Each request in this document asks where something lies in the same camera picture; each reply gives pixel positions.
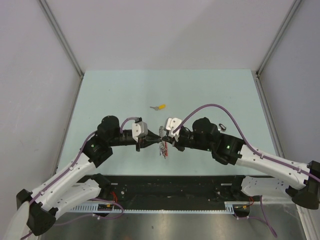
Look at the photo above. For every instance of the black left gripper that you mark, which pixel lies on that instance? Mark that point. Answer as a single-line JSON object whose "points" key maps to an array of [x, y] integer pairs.
{"points": [[144, 143]]}

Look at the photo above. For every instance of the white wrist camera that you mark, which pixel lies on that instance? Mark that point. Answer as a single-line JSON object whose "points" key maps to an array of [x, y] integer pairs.
{"points": [[139, 129], [171, 127]]}

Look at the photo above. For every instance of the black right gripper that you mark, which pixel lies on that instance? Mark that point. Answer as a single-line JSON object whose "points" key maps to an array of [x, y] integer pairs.
{"points": [[176, 144]]}

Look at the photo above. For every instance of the left aluminium frame post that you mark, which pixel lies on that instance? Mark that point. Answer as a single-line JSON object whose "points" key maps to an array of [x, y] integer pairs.
{"points": [[56, 28]]}

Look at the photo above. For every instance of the aluminium frame post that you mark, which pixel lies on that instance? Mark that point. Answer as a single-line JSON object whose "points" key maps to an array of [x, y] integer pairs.
{"points": [[56, 28], [294, 8]]}

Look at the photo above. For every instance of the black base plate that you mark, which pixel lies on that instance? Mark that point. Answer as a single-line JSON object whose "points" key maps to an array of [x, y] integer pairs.
{"points": [[217, 188]]}

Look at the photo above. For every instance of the red handled key organizer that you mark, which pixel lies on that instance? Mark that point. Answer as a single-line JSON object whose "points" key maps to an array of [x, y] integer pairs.
{"points": [[163, 147]]}

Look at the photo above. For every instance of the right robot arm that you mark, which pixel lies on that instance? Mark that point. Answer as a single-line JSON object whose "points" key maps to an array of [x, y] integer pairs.
{"points": [[297, 181]]}

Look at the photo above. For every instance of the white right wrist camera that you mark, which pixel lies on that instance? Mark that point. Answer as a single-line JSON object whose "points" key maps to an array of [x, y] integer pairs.
{"points": [[171, 127]]}

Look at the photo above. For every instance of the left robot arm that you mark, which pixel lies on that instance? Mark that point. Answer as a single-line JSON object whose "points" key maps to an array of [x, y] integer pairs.
{"points": [[50, 200]]}

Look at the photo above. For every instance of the yellow tagged key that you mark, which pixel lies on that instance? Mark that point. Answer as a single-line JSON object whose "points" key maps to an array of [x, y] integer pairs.
{"points": [[159, 107]]}

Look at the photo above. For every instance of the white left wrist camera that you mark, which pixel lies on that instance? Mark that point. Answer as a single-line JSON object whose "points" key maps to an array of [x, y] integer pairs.
{"points": [[139, 129]]}

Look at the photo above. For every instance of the right aluminium frame post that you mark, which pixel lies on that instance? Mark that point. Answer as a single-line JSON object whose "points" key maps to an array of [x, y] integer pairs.
{"points": [[294, 8]]}

